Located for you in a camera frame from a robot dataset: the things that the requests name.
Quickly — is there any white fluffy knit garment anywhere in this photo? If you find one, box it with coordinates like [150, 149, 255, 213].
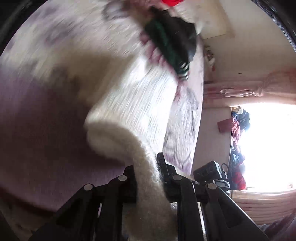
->
[47, 47, 177, 240]

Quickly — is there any hanging clothes pile by window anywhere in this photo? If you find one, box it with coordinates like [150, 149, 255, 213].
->
[217, 106, 250, 190]

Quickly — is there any floral purple white bed blanket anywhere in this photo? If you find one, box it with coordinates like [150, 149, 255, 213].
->
[1, 1, 204, 211]

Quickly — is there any pink curtain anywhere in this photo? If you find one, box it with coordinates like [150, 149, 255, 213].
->
[203, 68, 295, 108]

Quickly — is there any dark green black garment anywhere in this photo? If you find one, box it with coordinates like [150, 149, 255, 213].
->
[144, 6, 197, 81]

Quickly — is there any red garment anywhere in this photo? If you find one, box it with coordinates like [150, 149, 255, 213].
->
[162, 0, 184, 7]

